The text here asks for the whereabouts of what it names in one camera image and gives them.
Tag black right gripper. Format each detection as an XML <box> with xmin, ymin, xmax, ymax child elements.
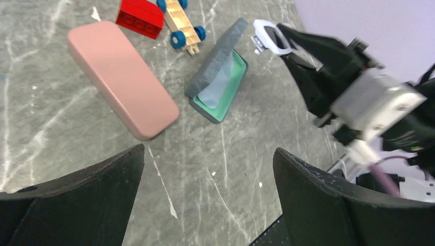
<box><xmin>277</xmin><ymin>23</ymin><xmax>380</xmax><ymax>128</ymax></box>

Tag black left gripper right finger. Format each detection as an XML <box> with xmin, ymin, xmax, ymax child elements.
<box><xmin>273</xmin><ymin>148</ymin><xmax>434</xmax><ymax>246</ymax></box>

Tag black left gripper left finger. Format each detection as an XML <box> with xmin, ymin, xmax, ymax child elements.
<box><xmin>1</xmin><ymin>144</ymin><xmax>145</xmax><ymax>245</ymax></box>

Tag white-framed sunglasses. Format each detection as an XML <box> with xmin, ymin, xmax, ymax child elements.
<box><xmin>251</xmin><ymin>19</ymin><xmax>292</xmax><ymax>56</ymax></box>

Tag grey-blue glasses case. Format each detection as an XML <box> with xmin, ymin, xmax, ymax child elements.
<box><xmin>184</xmin><ymin>17</ymin><xmax>249</xmax><ymax>125</ymax></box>

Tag pink glasses case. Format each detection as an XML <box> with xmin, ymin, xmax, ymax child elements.
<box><xmin>67</xmin><ymin>21</ymin><xmax>180</xmax><ymax>140</ymax></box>

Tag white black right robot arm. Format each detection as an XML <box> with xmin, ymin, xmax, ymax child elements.
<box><xmin>277</xmin><ymin>23</ymin><xmax>434</xmax><ymax>174</ymax></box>

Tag cream toy cart blue wheels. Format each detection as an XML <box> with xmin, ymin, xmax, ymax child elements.
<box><xmin>156</xmin><ymin>0</ymin><xmax>206</xmax><ymax>55</ymax></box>

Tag red toy block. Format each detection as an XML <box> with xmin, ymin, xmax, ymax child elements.
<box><xmin>115</xmin><ymin>0</ymin><xmax>164</xmax><ymax>39</ymax></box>

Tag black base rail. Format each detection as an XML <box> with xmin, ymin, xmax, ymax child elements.
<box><xmin>249</xmin><ymin>215</ymin><xmax>291</xmax><ymax>246</ymax></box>

